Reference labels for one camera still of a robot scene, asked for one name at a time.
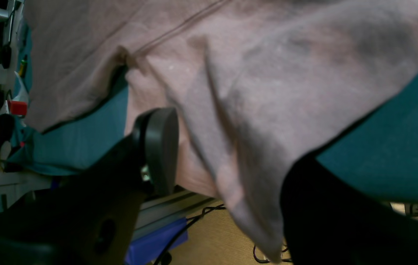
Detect booklet with red square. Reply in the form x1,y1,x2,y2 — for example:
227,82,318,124
6,72,30,117

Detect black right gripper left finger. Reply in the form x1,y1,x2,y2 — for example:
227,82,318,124
0,107,179,265

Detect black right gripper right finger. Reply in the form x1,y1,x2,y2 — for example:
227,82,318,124
281,155,418,265

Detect blue table cloth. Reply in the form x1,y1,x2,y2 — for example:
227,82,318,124
8,74,418,201

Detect pink t-shirt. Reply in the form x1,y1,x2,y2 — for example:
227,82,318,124
23,0,418,262

